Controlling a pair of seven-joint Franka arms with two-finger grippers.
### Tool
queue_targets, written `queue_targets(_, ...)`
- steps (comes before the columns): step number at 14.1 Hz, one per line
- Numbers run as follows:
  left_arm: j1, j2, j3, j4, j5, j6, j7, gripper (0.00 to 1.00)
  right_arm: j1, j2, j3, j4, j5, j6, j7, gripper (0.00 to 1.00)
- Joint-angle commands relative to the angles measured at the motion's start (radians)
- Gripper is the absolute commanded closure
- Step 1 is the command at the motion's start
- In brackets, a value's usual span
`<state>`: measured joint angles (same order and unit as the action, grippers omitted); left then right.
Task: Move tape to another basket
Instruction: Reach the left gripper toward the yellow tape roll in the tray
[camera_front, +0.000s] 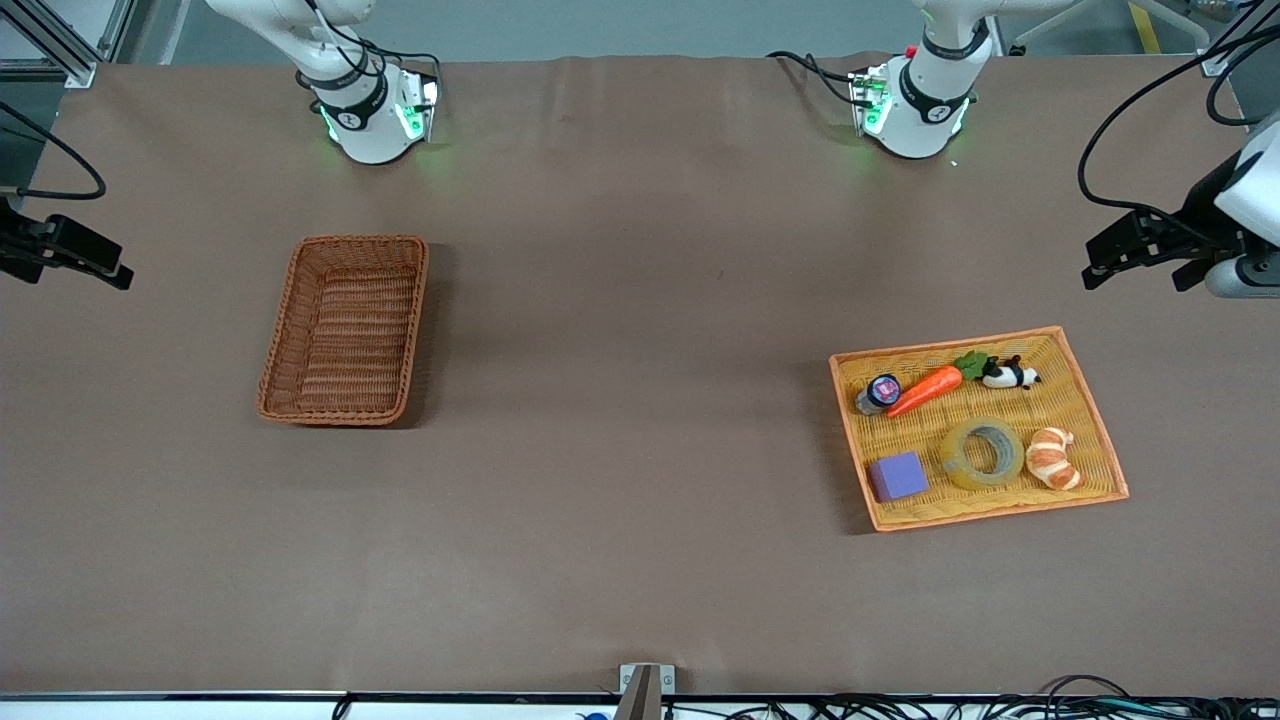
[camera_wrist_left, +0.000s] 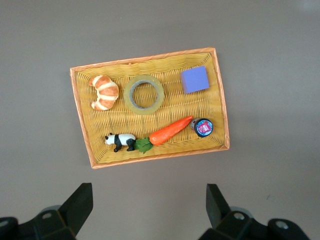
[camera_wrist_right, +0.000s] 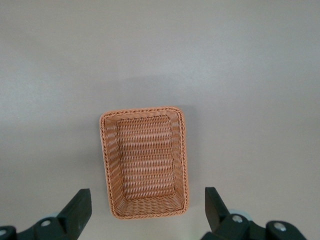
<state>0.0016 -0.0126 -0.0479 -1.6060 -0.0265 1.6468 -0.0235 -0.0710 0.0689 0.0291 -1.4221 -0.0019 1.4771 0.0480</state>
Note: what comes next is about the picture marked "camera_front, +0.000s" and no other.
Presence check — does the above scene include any clear yellowish tape roll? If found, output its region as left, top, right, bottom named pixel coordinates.
left=940, top=416, right=1027, bottom=492

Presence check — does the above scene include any orange yellow woven tray basket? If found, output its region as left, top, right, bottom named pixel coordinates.
left=828, top=326, right=1130, bottom=533

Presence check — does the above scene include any brown wicker basket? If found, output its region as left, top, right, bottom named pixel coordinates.
left=256, top=235, right=430, bottom=428

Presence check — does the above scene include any black white panda toy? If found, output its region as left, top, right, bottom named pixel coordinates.
left=981, top=355, right=1043, bottom=391

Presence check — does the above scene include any toy croissant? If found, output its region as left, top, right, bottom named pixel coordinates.
left=1025, top=427, right=1085, bottom=492

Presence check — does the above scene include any orange toy carrot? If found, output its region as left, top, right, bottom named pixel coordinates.
left=886, top=349, right=992, bottom=419

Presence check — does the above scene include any small bottle with pink lid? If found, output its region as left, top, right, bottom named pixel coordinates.
left=855, top=373, right=903, bottom=416

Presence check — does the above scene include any purple foam block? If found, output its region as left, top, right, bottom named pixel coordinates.
left=867, top=451, right=931, bottom=504

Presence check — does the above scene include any brown table cover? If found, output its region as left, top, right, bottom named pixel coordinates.
left=0, top=52, right=1280, bottom=697

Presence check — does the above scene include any aluminium frame profile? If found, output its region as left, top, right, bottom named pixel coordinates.
left=0, top=0, right=137, bottom=90
left=1200, top=0, right=1280, bottom=78

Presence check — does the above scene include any black right arm base cable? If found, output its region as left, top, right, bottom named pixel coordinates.
left=355, top=38, right=444, bottom=87

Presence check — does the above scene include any black arm base cable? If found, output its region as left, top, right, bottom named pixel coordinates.
left=355, top=38, right=444, bottom=87
left=766, top=49, right=863, bottom=107

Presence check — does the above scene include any black left arm base cable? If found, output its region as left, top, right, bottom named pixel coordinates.
left=766, top=49, right=863, bottom=107

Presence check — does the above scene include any metal table edge rail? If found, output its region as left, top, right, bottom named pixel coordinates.
left=0, top=689, right=1280, bottom=702

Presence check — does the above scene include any black cable bundle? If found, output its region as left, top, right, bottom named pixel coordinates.
left=660, top=675, right=1280, bottom=720

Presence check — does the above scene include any metal bracket at table edge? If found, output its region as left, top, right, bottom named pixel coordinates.
left=618, top=663, right=677, bottom=720

